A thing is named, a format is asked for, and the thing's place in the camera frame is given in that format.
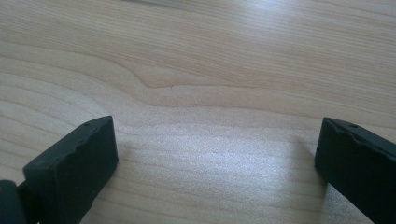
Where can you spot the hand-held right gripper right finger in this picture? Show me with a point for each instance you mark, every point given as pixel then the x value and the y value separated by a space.
pixel 358 161

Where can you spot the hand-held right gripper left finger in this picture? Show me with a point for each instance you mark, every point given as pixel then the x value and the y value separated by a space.
pixel 71 168

